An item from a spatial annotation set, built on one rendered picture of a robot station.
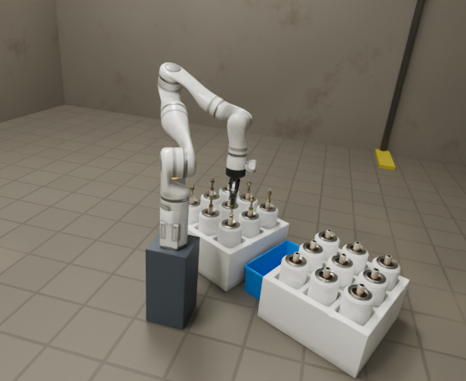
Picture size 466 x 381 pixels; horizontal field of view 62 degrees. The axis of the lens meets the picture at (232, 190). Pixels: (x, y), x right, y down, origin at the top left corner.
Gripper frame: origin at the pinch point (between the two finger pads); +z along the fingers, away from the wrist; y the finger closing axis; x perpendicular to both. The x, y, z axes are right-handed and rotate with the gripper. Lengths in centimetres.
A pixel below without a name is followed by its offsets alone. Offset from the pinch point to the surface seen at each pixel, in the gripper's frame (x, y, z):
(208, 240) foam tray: -8.2, 2.9, 17.6
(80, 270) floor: -60, 9, 36
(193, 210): -16.9, -10.2, 11.7
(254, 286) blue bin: 12.2, 11.0, 30.8
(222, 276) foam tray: -0.8, 8.9, 29.3
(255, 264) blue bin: 11.9, 2.8, 25.8
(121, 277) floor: -41, 10, 36
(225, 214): -3.3, -12.1, 12.6
